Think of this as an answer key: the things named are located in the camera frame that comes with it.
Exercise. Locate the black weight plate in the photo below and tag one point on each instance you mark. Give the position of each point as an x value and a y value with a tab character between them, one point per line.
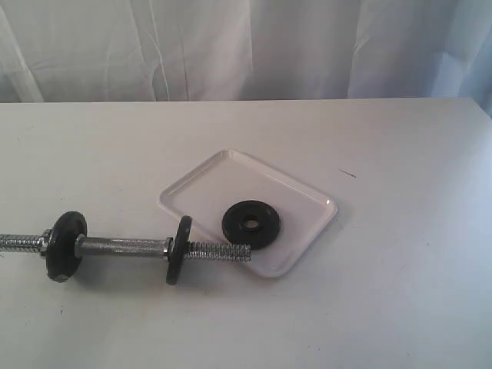
251	222
60	259
176	255

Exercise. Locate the chrome threaded dumbbell bar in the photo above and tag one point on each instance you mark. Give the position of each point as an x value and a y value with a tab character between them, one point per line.
140	248

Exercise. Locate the chrome collar nut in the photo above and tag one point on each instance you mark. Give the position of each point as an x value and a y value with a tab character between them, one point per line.
45	237

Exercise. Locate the white backdrop curtain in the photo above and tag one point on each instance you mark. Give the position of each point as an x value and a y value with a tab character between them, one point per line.
244	50

